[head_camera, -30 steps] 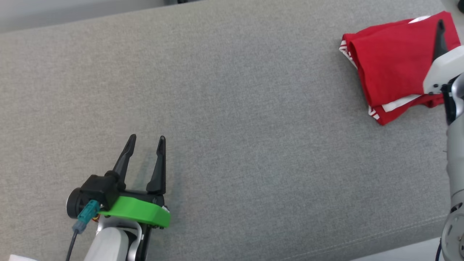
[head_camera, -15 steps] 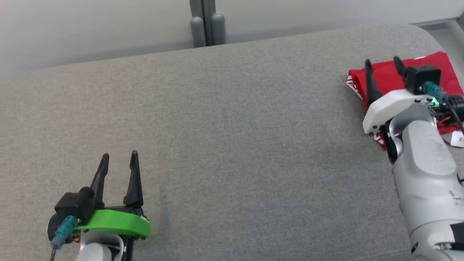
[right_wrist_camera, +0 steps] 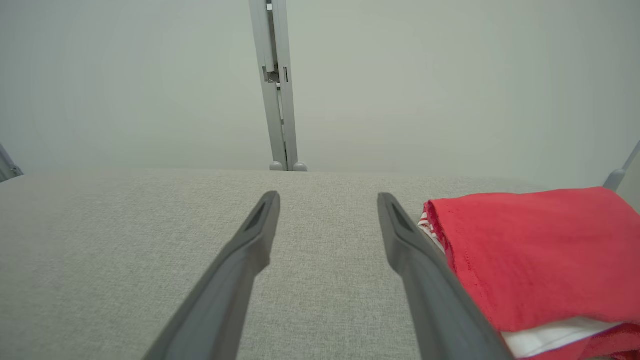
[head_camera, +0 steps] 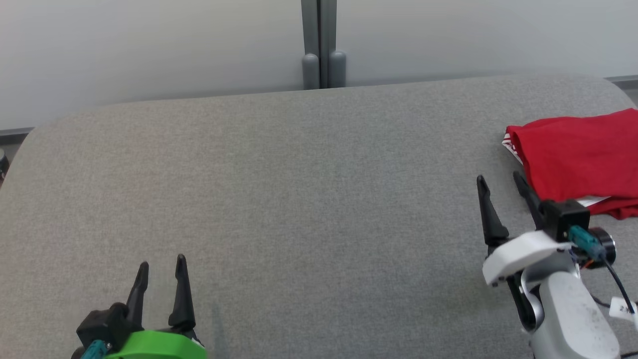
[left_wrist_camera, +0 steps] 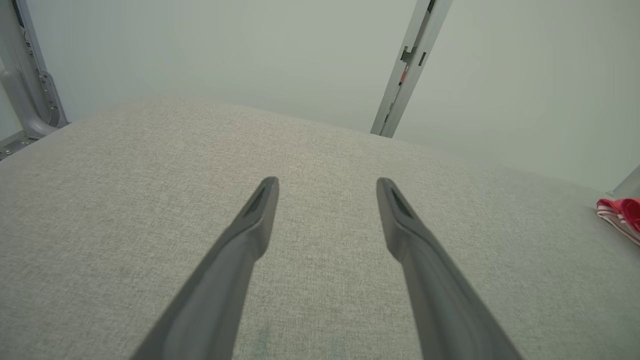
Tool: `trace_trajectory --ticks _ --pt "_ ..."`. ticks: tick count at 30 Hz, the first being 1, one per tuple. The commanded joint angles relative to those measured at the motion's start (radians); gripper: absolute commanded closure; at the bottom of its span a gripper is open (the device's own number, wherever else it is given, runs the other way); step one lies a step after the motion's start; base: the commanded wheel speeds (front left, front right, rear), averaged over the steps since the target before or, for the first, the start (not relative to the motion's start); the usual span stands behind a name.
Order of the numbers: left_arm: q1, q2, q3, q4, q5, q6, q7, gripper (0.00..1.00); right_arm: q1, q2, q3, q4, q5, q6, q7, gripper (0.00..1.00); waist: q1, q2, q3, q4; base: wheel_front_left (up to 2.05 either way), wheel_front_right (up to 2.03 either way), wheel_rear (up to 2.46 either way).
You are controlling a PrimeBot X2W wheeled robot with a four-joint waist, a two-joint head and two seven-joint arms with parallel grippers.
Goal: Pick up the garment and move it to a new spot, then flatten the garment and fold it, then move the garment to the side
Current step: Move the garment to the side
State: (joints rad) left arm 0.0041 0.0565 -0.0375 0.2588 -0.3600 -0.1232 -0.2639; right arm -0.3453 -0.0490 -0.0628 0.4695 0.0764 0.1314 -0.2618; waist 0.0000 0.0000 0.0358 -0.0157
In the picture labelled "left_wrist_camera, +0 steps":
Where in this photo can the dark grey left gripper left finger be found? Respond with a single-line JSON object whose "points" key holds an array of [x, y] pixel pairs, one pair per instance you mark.
{"points": [[220, 300]]}

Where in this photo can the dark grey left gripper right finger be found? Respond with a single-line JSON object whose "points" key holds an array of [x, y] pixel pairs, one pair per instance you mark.
{"points": [[445, 305]]}

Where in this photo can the red Bulls jersey white sleeves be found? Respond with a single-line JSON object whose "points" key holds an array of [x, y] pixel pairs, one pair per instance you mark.
{"points": [[625, 212]]}

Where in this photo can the plain grey metal post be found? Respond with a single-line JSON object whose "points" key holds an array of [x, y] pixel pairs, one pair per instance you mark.
{"points": [[631, 185]]}

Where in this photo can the grey metal post with rounded feet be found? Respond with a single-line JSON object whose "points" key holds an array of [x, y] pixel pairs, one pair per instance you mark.
{"points": [[397, 97]]}

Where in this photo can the grey metal post with bolted bracket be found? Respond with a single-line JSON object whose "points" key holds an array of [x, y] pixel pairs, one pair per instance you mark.
{"points": [[25, 105]]}

